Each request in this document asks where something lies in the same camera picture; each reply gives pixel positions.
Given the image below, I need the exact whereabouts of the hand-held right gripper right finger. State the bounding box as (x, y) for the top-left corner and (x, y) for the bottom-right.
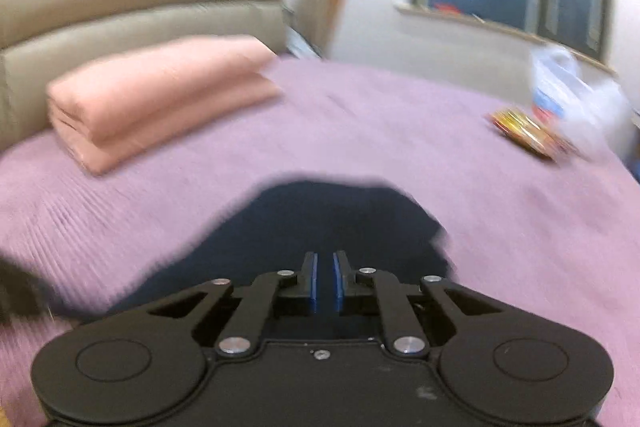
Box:
(332, 250), (503, 355)

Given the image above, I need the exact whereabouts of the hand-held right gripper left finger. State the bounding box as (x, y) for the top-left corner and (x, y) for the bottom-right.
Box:
(146, 251), (319, 355)

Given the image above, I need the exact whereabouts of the dark navy garment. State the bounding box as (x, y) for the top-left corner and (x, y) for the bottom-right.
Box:
(0, 179), (453, 328)

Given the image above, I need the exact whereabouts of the purple bed blanket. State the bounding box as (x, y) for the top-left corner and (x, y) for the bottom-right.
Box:
(0, 56), (640, 427)

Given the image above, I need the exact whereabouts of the folded pink blanket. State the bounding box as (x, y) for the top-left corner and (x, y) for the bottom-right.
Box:
(46, 34), (287, 176)

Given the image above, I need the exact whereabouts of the yellow red snack packet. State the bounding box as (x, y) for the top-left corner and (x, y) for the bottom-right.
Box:
(488, 107), (585, 164)

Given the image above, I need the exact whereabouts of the white printed plastic bag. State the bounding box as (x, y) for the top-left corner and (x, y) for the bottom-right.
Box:
(529, 44), (632, 158)

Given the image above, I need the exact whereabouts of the beige padded headboard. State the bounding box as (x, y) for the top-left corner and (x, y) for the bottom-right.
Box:
(0, 0), (292, 152)

